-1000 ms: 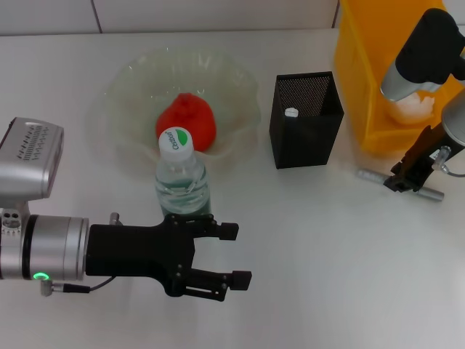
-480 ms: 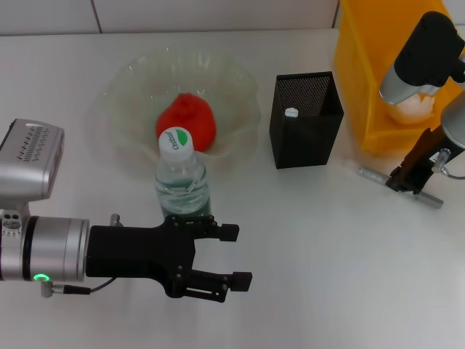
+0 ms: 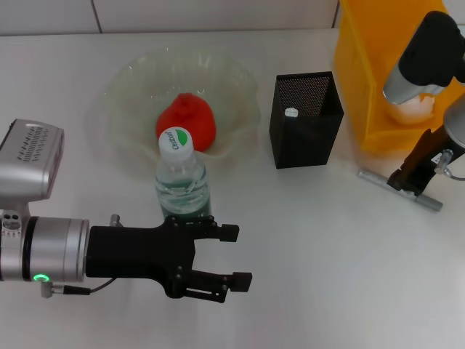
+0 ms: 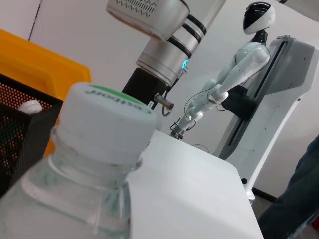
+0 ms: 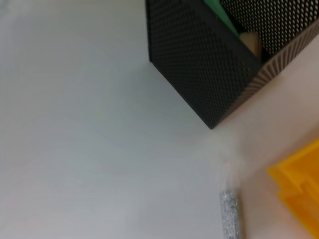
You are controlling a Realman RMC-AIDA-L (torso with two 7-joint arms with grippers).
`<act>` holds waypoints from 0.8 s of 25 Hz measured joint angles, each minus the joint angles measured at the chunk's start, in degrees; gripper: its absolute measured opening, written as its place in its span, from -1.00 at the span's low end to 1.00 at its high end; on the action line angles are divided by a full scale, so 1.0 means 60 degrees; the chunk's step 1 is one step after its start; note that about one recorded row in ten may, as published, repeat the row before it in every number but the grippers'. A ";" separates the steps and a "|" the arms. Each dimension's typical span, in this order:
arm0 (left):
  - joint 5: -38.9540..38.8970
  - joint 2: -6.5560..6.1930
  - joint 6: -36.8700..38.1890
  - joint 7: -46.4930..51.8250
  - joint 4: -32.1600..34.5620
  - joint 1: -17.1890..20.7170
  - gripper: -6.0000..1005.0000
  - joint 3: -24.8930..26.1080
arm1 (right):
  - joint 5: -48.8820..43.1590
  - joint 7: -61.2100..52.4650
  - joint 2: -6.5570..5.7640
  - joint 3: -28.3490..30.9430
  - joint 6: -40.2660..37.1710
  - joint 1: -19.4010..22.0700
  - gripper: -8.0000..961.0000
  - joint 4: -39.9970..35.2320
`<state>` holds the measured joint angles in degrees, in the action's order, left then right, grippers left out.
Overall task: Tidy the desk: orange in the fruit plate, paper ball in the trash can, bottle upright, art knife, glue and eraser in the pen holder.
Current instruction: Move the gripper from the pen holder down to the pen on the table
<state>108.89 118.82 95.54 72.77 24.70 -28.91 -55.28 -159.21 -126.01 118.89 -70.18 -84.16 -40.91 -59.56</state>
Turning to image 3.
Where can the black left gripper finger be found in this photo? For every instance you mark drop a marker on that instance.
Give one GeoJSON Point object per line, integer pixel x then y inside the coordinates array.
{"type": "Point", "coordinates": [241, 281]}
{"type": "Point", "coordinates": [229, 233]}

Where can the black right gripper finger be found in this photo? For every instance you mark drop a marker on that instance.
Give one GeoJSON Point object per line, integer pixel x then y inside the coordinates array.
{"type": "Point", "coordinates": [414, 189]}
{"type": "Point", "coordinates": [399, 180]}

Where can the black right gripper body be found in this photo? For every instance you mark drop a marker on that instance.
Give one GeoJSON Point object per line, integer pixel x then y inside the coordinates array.
{"type": "Point", "coordinates": [427, 156]}

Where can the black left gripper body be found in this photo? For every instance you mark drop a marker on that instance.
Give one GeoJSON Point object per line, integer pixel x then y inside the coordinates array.
{"type": "Point", "coordinates": [138, 252]}

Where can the silver glitter pen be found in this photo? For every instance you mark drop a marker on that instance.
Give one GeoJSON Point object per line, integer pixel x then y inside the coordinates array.
{"type": "Point", "coordinates": [374, 178]}

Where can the white paper ball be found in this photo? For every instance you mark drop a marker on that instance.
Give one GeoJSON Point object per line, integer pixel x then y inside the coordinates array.
{"type": "Point", "coordinates": [410, 111]}

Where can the clear green-label water bottle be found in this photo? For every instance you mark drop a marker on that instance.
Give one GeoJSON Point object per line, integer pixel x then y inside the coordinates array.
{"type": "Point", "coordinates": [181, 189]}

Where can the red-orange toy orange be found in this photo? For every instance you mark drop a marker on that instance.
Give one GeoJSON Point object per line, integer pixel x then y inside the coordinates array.
{"type": "Point", "coordinates": [189, 116]}

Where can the green utility knife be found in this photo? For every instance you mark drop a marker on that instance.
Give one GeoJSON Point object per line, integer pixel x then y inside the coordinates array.
{"type": "Point", "coordinates": [291, 112]}

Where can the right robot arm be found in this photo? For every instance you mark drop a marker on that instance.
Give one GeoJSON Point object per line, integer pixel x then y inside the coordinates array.
{"type": "Point", "coordinates": [457, 123]}

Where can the black mesh pen holder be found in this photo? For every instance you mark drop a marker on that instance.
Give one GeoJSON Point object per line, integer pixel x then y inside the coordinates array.
{"type": "Point", "coordinates": [301, 145]}

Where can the green glass fruit plate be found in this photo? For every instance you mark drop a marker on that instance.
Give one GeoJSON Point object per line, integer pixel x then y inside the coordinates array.
{"type": "Point", "coordinates": [145, 91]}

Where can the yellow plastic bin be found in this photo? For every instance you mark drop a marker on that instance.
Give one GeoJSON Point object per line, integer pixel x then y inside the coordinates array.
{"type": "Point", "coordinates": [357, 72]}

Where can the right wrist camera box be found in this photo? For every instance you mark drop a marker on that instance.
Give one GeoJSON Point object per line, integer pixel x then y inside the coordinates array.
{"type": "Point", "coordinates": [425, 54]}

